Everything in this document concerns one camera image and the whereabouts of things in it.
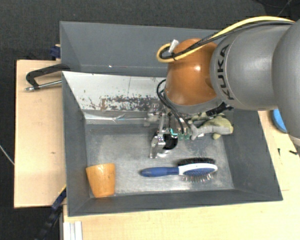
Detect blue and white hairbrush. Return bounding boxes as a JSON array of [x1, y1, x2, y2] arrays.
[[139, 157, 219, 184]]

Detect grey metal bin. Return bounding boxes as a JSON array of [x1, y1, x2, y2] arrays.
[[59, 20, 284, 217]]

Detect black cylinder on white bracket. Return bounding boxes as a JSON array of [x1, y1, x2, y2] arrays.
[[205, 101, 234, 117]]

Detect black round object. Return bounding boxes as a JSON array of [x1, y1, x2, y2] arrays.
[[164, 133, 179, 151]]

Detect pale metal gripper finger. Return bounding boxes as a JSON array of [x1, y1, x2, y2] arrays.
[[149, 135, 159, 160], [157, 138, 171, 159]]

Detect orange cup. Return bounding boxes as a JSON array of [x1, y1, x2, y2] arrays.
[[85, 162, 117, 199]]

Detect pale flat board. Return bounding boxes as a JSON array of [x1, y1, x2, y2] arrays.
[[13, 59, 67, 209]]

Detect blue round object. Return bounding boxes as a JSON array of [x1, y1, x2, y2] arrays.
[[272, 108, 288, 134]]

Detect grey and green toy animal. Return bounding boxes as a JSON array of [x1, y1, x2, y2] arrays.
[[189, 113, 235, 141]]

